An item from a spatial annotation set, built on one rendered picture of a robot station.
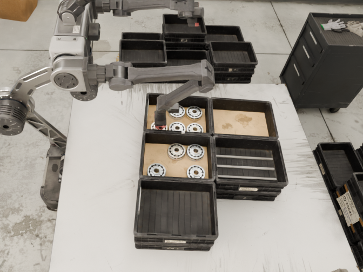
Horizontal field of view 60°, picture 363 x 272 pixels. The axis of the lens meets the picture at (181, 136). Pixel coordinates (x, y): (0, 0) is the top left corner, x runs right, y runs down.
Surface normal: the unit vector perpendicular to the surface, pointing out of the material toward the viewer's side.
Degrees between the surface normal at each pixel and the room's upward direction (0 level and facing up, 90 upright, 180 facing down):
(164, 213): 0
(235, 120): 0
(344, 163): 0
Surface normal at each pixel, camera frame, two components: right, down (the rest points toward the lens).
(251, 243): 0.10, -0.59
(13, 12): -0.08, 0.81
